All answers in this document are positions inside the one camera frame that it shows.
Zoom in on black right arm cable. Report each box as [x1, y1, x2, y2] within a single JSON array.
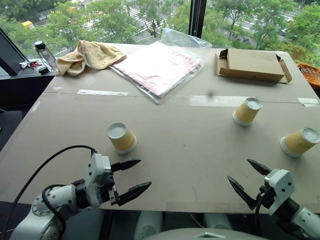
[[253, 186, 270, 227]]

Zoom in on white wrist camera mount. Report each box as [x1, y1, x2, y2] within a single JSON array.
[[263, 168, 296, 216], [84, 153, 113, 208]]

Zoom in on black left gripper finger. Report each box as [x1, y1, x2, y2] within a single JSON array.
[[117, 181, 153, 207], [110, 158, 142, 173]]

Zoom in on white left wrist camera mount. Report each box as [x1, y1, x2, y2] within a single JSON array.
[[84, 153, 113, 208]]

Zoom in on black window frame post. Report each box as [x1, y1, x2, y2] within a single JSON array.
[[188, 0, 207, 38]]

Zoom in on pink sheets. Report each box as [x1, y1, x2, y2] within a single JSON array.
[[111, 41, 202, 97]]

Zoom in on black side cabinet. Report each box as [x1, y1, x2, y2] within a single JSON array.
[[0, 58, 56, 109]]

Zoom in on flat brown cardboard box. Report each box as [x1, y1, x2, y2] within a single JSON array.
[[214, 48, 293, 85]]

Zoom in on small white and red items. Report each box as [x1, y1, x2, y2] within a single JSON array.
[[19, 60, 41, 69]]

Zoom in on clear plastic bag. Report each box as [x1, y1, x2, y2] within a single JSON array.
[[108, 28, 214, 106]]

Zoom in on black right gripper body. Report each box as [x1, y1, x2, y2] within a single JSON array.
[[249, 183, 276, 210]]

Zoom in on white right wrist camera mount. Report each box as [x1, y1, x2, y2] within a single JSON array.
[[263, 168, 296, 216]]

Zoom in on yellow terry towel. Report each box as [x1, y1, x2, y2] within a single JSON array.
[[56, 39, 128, 77]]

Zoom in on yellow ribbed paper cup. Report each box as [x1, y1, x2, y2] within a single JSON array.
[[279, 127, 320, 158], [232, 97, 264, 127], [106, 122, 138, 155]]

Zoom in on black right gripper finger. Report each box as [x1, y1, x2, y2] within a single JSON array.
[[226, 175, 257, 210], [246, 158, 273, 176]]

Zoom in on white rounded shape under table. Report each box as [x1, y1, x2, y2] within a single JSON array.
[[203, 213, 234, 231], [134, 211, 164, 240]]

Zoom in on clear tape strip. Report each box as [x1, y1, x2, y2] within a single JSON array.
[[77, 89, 129, 97], [296, 97, 320, 109]]

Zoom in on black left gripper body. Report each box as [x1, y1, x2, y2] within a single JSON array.
[[96, 171, 120, 206]]

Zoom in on dark slanted panel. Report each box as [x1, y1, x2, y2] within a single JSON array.
[[0, 27, 30, 76]]

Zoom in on clear water bottle black cap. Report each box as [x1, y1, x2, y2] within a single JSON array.
[[34, 40, 59, 76]]

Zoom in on silver robot torso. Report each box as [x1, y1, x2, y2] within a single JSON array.
[[141, 226, 272, 240]]

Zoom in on orange woven basket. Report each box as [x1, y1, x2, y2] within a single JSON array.
[[296, 63, 320, 89]]

